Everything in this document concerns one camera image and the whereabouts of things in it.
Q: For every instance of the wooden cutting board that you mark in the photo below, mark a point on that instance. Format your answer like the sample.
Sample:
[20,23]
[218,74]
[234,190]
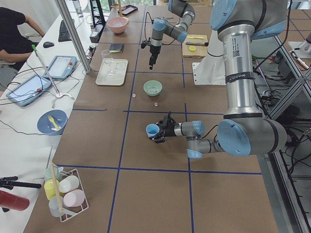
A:
[201,51]

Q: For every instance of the black tripod handle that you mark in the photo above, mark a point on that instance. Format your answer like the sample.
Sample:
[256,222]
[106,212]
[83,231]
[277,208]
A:
[11,182]

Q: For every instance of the steel muddler black tip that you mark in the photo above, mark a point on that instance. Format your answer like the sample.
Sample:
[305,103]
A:
[197,43]

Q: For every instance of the yellow plastic knife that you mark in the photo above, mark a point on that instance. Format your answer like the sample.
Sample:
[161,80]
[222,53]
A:
[195,37]

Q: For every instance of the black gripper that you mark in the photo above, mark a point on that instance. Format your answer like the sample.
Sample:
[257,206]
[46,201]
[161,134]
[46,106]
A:
[154,50]
[170,131]

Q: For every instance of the aluminium frame post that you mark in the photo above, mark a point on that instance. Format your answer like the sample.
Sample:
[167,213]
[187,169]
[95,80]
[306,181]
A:
[63,9]

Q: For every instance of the white cup in rack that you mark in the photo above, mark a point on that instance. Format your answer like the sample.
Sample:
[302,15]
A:
[68,184]

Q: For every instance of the clear cup in rack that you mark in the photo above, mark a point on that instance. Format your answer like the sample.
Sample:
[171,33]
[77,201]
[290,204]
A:
[54,208]

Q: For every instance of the black computer mouse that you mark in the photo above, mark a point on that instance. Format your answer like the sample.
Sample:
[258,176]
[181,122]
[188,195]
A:
[48,44]

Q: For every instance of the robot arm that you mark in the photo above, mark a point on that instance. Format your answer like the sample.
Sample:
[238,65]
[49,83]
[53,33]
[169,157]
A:
[161,26]
[243,130]

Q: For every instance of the cream bear tray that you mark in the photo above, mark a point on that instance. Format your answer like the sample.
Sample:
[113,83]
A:
[119,67]

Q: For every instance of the yellow cup in rack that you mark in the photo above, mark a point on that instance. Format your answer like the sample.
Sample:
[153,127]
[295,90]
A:
[49,189]

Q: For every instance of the far teach pendant tablet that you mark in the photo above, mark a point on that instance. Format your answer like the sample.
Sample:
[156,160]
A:
[62,66]

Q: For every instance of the pink bowl with ice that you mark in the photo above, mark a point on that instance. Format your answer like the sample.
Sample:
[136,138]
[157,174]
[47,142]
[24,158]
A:
[118,24]

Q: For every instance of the seated person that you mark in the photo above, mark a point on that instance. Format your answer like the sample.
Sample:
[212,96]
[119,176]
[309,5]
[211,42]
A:
[15,48]

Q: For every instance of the green cup in rack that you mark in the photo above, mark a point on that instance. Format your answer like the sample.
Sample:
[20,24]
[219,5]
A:
[48,174]

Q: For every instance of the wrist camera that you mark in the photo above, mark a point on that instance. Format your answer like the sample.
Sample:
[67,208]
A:
[145,43]
[167,120]

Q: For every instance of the metal reacher stick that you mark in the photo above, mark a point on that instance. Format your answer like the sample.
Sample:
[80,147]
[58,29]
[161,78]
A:
[58,94]

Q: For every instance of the yellow plastic fork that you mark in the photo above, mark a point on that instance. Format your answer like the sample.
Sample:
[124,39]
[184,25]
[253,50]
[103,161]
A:
[51,119]

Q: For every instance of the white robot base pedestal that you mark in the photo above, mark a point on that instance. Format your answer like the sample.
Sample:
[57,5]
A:
[211,70]

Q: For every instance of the blue bowl with fork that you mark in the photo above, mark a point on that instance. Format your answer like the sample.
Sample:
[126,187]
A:
[45,127]

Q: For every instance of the pink cup in rack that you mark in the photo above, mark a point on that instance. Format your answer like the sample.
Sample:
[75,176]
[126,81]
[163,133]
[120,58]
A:
[74,198]

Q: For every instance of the clear glass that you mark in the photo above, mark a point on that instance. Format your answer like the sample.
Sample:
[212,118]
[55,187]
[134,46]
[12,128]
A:
[108,59]

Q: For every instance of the black keyboard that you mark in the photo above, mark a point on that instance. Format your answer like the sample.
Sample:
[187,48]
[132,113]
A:
[63,33]

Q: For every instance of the white wire cup rack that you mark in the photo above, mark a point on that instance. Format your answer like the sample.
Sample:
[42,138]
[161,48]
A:
[69,212]

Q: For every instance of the near teach pendant tablet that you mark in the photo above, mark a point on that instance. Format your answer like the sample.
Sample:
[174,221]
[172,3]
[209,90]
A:
[29,90]

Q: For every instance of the green bowl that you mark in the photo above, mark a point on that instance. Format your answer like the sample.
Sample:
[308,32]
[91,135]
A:
[152,88]

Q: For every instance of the teach pendant tablet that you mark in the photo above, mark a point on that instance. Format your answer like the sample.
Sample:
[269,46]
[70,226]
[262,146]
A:
[62,66]
[29,90]

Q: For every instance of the red bottle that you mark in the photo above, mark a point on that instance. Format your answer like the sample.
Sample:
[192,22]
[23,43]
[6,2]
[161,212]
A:
[11,201]

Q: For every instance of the half lemon slice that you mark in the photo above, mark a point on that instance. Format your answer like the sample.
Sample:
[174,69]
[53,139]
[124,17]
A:
[192,48]

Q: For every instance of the grey folded cloth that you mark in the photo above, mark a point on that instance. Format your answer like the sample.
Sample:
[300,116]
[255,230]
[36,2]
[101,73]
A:
[116,48]

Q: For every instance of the light blue plastic cup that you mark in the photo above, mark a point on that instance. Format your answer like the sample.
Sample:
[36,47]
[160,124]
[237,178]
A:
[151,130]

